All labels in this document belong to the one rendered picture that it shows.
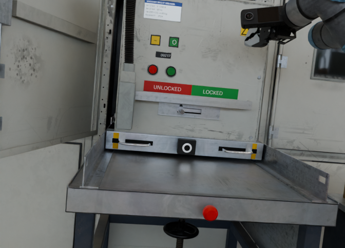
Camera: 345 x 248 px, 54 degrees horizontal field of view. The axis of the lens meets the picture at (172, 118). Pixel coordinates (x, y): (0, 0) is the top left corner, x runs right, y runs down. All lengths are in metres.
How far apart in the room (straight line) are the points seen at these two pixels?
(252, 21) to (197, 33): 0.27
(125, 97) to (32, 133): 0.30
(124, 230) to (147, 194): 0.78
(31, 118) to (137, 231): 0.71
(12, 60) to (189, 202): 0.59
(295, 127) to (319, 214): 0.72
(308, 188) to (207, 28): 0.58
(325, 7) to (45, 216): 1.25
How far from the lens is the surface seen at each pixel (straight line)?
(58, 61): 1.18
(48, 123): 1.16
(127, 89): 1.02
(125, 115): 1.03
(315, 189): 0.92
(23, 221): 1.57
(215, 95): 1.16
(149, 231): 1.54
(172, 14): 1.14
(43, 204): 1.52
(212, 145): 1.17
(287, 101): 1.52
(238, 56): 1.17
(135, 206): 0.77
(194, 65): 1.14
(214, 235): 1.58
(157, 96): 1.09
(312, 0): 0.86
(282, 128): 1.52
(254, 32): 1.04
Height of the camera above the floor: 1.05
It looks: 5 degrees down
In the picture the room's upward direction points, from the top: 5 degrees clockwise
